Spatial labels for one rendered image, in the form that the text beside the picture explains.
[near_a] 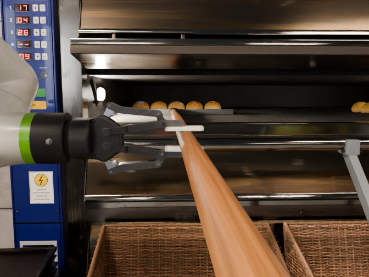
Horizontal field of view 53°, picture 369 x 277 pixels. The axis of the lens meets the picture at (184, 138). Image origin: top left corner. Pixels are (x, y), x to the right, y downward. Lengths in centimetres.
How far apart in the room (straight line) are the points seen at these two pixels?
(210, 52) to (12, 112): 57
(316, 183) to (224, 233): 113
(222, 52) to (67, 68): 50
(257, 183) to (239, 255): 109
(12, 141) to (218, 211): 50
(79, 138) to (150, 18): 65
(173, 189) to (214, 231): 102
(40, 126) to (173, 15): 68
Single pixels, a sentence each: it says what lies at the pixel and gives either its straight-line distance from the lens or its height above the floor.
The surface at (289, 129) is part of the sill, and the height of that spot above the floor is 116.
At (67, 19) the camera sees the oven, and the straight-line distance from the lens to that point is 126.
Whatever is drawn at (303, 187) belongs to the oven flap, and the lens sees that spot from 130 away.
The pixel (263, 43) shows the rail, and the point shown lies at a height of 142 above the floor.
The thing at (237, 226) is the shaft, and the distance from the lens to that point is 19.
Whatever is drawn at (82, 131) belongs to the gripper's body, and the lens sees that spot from 65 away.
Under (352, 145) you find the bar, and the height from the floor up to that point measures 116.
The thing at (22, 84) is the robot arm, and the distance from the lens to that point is 76.
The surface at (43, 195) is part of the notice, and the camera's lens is 128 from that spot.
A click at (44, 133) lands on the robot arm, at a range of 66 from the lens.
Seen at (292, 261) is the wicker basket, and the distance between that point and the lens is 125.
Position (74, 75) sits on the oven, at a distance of 123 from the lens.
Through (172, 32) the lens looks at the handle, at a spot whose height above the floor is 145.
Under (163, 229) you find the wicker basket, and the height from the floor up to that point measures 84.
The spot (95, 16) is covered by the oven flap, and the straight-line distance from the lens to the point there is 124.
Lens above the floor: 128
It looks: 7 degrees down
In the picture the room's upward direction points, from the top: straight up
